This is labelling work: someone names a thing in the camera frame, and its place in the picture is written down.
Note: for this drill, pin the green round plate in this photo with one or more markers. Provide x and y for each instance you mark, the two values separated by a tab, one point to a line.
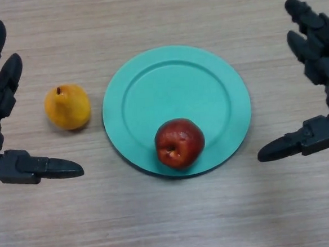
176	91

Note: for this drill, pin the yellow orange pear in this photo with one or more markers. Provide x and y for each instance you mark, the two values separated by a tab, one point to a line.
67	109

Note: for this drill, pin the red apple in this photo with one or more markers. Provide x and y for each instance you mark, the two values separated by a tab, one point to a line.
180	145

